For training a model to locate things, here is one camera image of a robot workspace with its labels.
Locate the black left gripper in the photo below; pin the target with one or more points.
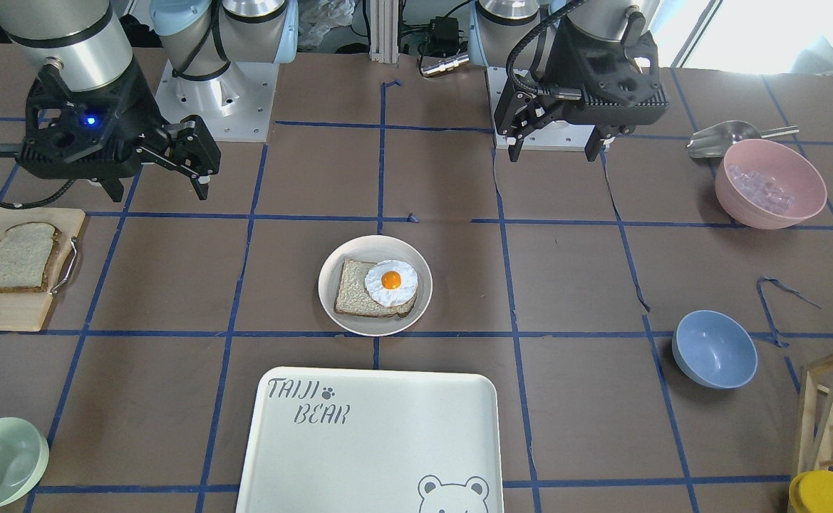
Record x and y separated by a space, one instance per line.
561 65

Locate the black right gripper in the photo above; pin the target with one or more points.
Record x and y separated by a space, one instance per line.
133 100

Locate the bread slice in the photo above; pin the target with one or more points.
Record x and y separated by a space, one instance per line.
352 299
26 252

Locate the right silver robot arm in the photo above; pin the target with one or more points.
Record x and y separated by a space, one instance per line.
87 42

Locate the beige round plate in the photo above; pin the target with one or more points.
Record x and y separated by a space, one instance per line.
374 249

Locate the bread slice on plate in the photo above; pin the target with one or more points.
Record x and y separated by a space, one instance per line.
352 299

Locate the metal scoop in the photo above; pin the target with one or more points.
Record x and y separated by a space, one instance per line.
712 142

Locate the wooden cutting board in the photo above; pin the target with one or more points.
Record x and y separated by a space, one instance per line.
28 311

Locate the pink bowl with ice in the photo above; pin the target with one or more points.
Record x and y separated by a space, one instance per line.
765 185

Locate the fried egg toy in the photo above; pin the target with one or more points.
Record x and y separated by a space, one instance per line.
391 282

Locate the blue bowl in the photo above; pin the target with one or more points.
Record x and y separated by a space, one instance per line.
714 350

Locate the cream bear tray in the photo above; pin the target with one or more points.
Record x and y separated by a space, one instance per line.
345 440

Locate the light green bowl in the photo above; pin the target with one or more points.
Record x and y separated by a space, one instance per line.
24 455

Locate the yellow mug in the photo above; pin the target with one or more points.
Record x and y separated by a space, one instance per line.
811 491

